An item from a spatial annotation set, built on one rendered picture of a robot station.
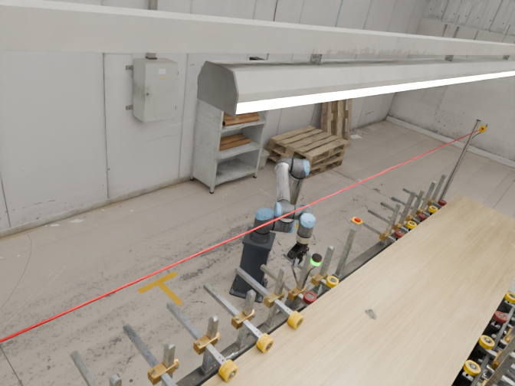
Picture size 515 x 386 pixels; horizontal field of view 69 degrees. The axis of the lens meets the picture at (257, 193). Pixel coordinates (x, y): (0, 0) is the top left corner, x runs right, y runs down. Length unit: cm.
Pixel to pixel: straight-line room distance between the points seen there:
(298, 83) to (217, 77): 19
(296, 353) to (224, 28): 174
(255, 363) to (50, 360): 167
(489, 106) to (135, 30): 926
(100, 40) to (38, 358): 285
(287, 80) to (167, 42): 29
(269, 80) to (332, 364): 166
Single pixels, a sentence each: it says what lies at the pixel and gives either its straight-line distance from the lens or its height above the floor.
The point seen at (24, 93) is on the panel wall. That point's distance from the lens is 384.
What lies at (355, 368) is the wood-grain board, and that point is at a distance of 219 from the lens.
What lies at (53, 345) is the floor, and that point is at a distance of 330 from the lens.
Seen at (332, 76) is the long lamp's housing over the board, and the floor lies 236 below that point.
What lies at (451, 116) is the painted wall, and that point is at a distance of 983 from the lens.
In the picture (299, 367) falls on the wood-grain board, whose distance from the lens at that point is 208.
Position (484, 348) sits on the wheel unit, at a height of 85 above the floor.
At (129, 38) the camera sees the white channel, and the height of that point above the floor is 243.
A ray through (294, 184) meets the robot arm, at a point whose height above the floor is 124.
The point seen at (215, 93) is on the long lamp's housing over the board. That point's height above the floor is 233.
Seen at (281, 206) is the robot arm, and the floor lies 137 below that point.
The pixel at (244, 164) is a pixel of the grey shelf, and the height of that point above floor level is 14.
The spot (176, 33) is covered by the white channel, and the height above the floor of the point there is 244.
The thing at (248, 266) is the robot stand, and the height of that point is 35.
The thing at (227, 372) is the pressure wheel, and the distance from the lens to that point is 190.
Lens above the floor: 253
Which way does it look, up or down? 29 degrees down
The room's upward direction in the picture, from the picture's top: 11 degrees clockwise
